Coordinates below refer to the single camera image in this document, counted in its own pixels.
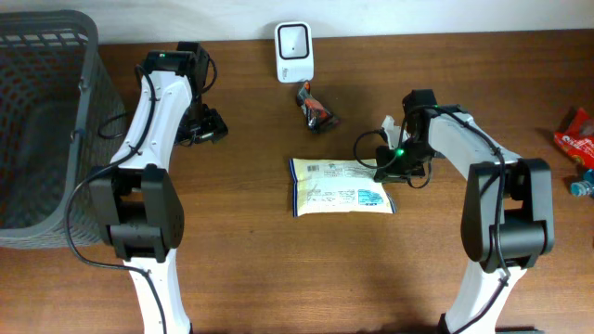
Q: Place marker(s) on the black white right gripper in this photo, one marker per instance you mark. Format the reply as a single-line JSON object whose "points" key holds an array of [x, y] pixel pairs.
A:
{"points": [[390, 168]]}

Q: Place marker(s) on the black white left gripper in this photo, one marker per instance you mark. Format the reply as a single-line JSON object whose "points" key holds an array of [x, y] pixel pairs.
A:
{"points": [[210, 131]]}

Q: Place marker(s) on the beige chips bag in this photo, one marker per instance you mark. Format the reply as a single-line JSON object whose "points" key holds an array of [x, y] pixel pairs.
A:
{"points": [[328, 186]]}

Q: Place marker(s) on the black snack packet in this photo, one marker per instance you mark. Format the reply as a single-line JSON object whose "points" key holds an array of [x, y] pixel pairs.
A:
{"points": [[318, 118]]}

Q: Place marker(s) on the orange red snack bag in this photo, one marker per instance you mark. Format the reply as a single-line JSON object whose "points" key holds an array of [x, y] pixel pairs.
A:
{"points": [[574, 136]]}

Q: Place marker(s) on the blue mouthwash bottle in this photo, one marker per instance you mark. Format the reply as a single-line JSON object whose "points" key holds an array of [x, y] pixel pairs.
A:
{"points": [[583, 188]]}

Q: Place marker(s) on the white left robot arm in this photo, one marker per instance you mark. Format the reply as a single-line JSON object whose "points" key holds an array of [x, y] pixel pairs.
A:
{"points": [[139, 212]]}

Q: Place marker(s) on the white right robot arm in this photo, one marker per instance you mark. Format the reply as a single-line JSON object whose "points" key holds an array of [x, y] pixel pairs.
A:
{"points": [[507, 217]]}

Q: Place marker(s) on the white barcode scanner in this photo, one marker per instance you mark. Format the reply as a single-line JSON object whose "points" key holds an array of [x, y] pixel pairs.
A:
{"points": [[294, 52]]}

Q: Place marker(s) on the dark grey plastic basket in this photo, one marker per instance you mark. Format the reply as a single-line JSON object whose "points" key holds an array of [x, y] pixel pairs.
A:
{"points": [[61, 116]]}

